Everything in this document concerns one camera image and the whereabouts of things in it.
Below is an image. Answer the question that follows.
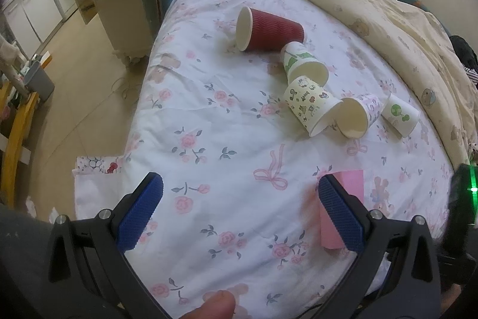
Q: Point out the pink square plastic cup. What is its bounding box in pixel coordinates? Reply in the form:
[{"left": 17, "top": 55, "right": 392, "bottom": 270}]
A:
[{"left": 319, "top": 170, "right": 364, "bottom": 250}]

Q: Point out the white cup green clover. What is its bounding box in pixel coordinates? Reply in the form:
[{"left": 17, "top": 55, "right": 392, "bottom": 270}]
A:
[{"left": 382, "top": 93, "right": 420, "bottom": 137}]

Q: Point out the white cup purple print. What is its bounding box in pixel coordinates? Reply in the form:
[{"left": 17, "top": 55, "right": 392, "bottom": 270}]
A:
[{"left": 335, "top": 93, "right": 383, "bottom": 139}]

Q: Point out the cream cartoon sticker cup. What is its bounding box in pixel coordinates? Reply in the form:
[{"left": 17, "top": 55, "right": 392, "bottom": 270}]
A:
[{"left": 284, "top": 76, "right": 342, "bottom": 137}]

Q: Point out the white cup green band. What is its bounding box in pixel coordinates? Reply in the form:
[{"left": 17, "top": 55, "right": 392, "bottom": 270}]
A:
[{"left": 280, "top": 41, "right": 329, "bottom": 87}]

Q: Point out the red ripple paper cup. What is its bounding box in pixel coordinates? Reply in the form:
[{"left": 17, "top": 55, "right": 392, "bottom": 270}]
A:
[{"left": 235, "top": 7, "right": 305, "bottom": 52}]

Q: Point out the person's left hand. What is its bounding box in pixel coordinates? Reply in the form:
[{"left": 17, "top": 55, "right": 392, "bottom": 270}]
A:
[{"left": 181, "top": 291, "right": 236, "bottom": 319}]

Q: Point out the yellow wooden chair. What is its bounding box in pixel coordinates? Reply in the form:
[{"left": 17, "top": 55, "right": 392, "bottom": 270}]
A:
[{"left": 1, "top": 92, "right": 40, "bottom": 209}]

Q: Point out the floral white bed sheet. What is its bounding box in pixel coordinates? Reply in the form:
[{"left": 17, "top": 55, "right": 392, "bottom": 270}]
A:
[{"left": 74, "top": 0, "right": 452, "bottom": 318}]

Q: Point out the grey trash bin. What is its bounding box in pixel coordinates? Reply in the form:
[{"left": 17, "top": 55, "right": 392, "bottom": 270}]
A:
[{"left": 24, "top": 61, "right": 55, "bottom": 102}]

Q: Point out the white kitchen cabinet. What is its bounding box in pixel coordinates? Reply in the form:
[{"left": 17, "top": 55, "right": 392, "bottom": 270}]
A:
[{"left": 3, "top": 0, "right": 62, "bottom": 58}]

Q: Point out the cardboard box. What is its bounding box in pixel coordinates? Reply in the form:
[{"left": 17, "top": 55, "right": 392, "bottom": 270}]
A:
[{"left": 75, "top": 0, "right": 97, "bottom": 25}]

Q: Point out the cloth covered side table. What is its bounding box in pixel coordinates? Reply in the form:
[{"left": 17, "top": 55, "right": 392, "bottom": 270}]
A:
[{"left": 92, "top": 0, "right": 153, "bottom": 65}]

